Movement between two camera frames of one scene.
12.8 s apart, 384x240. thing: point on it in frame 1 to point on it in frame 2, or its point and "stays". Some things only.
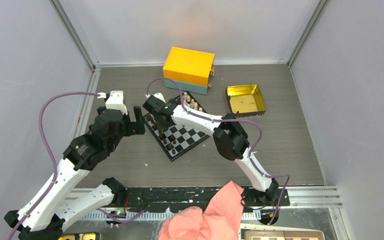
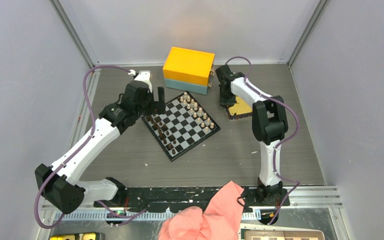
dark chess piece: x=161 y=135 stays
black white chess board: x=178 y=140 stays
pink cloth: x=220 y=219 stays
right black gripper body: x=161 y=126 to x=226 y=98
